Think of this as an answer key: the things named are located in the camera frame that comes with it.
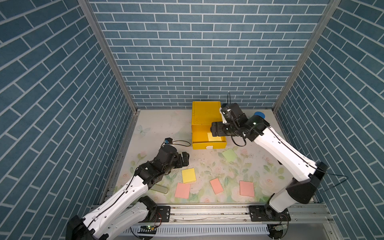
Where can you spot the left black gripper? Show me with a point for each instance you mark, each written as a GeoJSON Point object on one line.
{"type": "Point", "coordinates": [179, 163]}

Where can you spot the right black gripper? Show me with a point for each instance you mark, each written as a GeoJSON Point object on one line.
{"type": "Point", "coordinates": [218, 125]}

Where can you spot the yellow sticky note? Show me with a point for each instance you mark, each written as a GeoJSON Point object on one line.
{"type": "Point", "coordinates": [211, 138]}
{"type": "Point", "coordinates": [189, 176]}

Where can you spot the green sticky note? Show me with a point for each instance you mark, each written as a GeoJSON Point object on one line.
{"type": "Point", "coordinates": [230, 155]}

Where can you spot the yellow three-drawer cabinet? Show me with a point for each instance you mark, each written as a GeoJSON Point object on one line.
{"type": "Point", "coordinates": [203, 115]}

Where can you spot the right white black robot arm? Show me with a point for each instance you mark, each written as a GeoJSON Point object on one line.
{"type": "Point", "coordinates": [307, 174]}

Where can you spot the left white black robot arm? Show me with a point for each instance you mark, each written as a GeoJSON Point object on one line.
{"type": "Point", "coordinates": [130, 204]}

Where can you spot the left pink sticky note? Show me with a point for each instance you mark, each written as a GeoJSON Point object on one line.
{"type": "Point", "coordinates": [182, 191]}

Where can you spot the pink sticky note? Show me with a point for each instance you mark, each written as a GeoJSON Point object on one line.
{"type": "Point", "coordinates": [182, 191]}
{"type": "Point", "coordinates": [216, 186]}
{"type": "Point", "coordinates": [247, 189]}

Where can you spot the middle pink sticky note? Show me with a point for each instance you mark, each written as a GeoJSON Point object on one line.
{"type": "Point", "coordinates": [216, 186]}

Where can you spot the right pink sticky note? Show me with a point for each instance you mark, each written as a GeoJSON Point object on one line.
{"type": "Point", "coordinates": [247, 189]}

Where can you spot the blue-capped striped cylinder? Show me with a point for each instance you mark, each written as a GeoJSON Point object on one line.
{"type": "Point", "coordinates": [260, 114]}

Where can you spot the translucent green eraser block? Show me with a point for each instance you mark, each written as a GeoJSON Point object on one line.
{"type": "Point", "coordinates": [161, 189]}

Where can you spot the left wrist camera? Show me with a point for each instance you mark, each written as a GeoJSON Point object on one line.
{"type": "Point", "coordinates": [168, 141]}

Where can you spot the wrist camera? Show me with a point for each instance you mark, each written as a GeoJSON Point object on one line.
{"type": "Point", "coordinates": [168, 141]}
{"type": "Point", "coordinates": [226, 114]}

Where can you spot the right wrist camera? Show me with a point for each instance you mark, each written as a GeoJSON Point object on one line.
{"type": "Point", "coordinates": [226, 114]}

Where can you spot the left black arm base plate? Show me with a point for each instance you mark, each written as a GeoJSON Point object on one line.
{"type": "Point", "coordinates": [161, 214]}

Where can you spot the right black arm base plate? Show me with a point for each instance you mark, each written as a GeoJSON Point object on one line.
{"type": "Point", "coordinates": [260, 213]}

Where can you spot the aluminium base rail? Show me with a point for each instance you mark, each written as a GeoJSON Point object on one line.
{"type": "Point", "coordinates": [247, 213]}

